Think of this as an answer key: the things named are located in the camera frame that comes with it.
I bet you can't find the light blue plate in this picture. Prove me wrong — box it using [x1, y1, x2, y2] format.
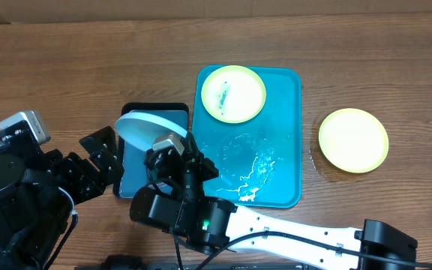
[115, 112, 188, 152]

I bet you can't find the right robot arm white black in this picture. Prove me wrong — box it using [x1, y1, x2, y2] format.
[130, 131, 418, 269]

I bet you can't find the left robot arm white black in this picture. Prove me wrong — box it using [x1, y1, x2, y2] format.
[0, 121, 124, 269]

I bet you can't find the teal serving tray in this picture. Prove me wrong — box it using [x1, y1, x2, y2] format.
[192, 65, 302, 209]

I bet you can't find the black water basin tray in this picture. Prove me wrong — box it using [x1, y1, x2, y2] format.
[112, 102, 189, 200]

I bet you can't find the yellow plate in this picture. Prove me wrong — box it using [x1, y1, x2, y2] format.
[201, 65, 266, 124]
[318, 108, 389, 174]

